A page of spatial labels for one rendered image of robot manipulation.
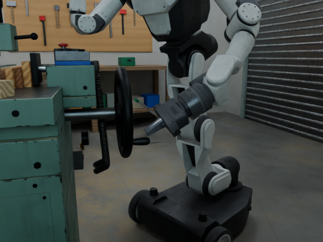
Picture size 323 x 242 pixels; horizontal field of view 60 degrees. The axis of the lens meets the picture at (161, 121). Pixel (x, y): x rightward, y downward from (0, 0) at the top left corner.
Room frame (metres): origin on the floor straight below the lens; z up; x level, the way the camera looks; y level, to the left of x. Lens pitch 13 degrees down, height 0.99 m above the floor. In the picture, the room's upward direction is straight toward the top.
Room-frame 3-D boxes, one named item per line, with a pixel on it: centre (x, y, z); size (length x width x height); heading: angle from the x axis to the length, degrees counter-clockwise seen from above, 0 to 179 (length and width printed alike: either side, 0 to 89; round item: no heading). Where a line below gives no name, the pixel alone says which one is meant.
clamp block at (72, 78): (0.89, 0.28, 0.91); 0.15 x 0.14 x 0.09; 15
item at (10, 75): (0.87, 0.43, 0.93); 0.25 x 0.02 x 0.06; 15
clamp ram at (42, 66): (0.87, 0.35, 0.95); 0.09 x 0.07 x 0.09; 15
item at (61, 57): (0.89, 0.28, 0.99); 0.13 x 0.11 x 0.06; 15
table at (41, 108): (0.86, 0.36, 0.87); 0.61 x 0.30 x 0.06; 15
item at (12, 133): (0.81, 0.40, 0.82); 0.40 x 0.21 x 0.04; 15
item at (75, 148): (1.08, 0.38, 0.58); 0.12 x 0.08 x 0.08; 105
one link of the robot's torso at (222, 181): (1.53, -0.27, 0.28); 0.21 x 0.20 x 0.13; 134
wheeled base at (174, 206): (1.51, -0.25, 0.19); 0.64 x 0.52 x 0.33; 134
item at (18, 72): (0.85, 0.41, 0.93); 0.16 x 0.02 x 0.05; 15
